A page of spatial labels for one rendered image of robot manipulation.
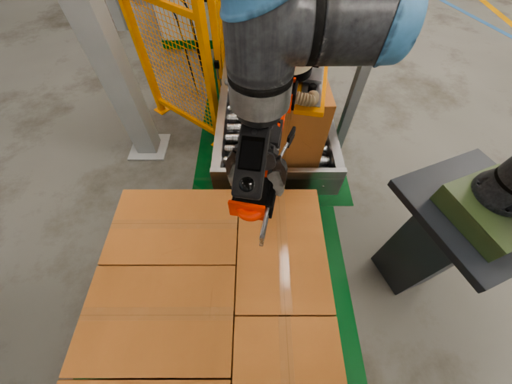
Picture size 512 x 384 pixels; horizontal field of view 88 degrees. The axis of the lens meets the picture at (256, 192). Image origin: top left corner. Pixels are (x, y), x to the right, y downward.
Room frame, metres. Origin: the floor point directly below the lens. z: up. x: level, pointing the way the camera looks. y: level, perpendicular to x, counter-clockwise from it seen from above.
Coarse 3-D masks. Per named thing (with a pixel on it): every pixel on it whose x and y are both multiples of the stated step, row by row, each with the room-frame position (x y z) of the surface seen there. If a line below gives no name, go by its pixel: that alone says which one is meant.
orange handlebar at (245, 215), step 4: (284, 116) 0.54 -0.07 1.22; (284, 120) 0.55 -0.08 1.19; (236, 212) 0.27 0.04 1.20; (240, 212) 0.26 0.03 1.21; (244, 212) 0.26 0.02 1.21; (248, 212) 0.26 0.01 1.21; (252, 212) 0.26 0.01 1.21; (256, 212) 0.26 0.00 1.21; (240, 216) 0.26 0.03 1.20; (244, 216) 0.25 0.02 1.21; (248, 216) 0.25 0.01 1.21; (252, 216) 0.25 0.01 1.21; (256, 216) 0.25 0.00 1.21; (260, 216) 0.26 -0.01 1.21; (248, 220) 0.25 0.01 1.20; (252, 220) 0.25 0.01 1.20; (256, 220) 0.25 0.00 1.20
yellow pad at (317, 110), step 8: (304, 88) 0.83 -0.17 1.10; (312, 88) 0.80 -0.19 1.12; (320, 88) 0.83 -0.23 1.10; (320, 96) 0.78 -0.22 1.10; (296, 104) 0.75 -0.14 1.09; (320, 104) 0.74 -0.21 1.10; (296, 112) 0.72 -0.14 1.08; (304, 112) 0.71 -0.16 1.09; (312, 112) 0.71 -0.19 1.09; (320, 112) 0.71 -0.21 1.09
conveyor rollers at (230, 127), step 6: (228, 108) 1.45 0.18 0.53; (228, 114) 1.36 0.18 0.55; (234, 114) 1.36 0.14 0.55; (228, 120) 1.33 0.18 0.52; (234, 120) 1.33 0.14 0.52; (228, 126) 1.25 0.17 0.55; (234, 126) 1.25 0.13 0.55; (240, 126) 1.25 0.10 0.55; (228, 138) 1.16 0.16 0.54; (234, 138) 1.16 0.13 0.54; (228, 150) 1.07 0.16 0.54; (324, 150) 1.07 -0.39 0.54; (324, 156) 1.01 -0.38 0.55; (324, 162) 0.97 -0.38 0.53
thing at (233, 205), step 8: (264, 176) 0.34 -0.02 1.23; (264, 184) 0.32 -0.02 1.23; (264, 192) 0.30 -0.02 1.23; (232, 200) 0.28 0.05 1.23; (240, 200) 0.28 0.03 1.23; (248, 200) 0.28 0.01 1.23; (256, 200) 0.28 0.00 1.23; (264, 200) 0.28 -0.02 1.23; (232, 208) 0.27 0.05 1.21; (240, 208) 0.27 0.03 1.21; (248, 208) 0.27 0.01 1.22; (256, 208) 0.26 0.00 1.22; (264, 208) 0.26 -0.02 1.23
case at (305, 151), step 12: (288, 120) 0.92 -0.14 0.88; (300, 120) 0.92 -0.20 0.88; (312, 120) 0.92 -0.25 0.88; (324, 120) 0.92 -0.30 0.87; (288, 132) 0.92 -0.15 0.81; (300, 132) 0.92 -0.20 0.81; (312, 132) 0.92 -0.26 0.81; (324, 132) 0.92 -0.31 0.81; (300, 144) 0.92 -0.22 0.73; (312, 144) 0.92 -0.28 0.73; (324, 144) 0.92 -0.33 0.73; (288, 156) 0.92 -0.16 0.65; (300, 156) 0.92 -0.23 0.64; (312, 156) 0.92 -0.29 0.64
